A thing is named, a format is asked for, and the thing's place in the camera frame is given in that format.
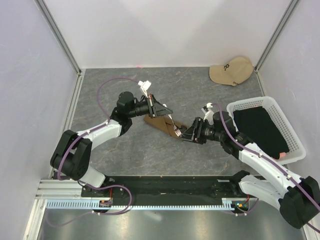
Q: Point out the black spoon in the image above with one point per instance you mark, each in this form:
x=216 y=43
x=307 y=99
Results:
x=183 y=128

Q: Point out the aluminium frame post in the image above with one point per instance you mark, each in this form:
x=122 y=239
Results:
x=58 y=34
x=293 y=4

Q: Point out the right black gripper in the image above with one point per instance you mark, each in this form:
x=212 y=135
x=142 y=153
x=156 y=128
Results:
x=194 y=133

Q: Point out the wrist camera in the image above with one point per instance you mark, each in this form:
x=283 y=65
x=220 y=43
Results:
x=208 y=112
x=144 y=86

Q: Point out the right aluminium frame post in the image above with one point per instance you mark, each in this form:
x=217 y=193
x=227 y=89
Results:
x=293 y=4

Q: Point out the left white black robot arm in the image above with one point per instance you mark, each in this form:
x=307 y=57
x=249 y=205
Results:
x=71 y=157

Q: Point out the light blue cable duct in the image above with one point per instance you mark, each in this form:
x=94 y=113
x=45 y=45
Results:
x=90 y=204

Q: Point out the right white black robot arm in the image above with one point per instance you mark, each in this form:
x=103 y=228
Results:
x=296 y=198

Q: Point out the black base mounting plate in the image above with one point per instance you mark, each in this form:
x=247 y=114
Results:
x=215 y=187

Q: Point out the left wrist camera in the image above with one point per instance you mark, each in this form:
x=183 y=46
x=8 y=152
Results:
x=144 y=86

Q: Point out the black cloth in basket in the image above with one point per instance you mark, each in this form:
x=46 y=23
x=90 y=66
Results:
x=257 y=124

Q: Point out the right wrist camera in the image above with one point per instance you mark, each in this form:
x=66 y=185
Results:
x=208 y=112

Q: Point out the brown cloth napkin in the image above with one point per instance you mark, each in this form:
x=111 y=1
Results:
x=161 y=123

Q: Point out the front aluminium rail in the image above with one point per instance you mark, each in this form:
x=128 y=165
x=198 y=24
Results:
x=68 y=189

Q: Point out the white plastic basket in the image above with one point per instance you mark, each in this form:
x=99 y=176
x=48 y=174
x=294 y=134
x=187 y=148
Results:
x=297 y=151

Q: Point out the left aluminium frame post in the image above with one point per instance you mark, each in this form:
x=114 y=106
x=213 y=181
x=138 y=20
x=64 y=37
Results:
x=58 y=34

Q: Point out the beige baseball cap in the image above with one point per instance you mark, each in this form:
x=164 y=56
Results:
x=233 y=73

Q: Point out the silver fork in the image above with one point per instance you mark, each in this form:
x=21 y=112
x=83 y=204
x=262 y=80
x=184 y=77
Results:
x=175 y=127

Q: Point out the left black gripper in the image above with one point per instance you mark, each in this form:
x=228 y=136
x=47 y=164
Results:
x=157 y=108

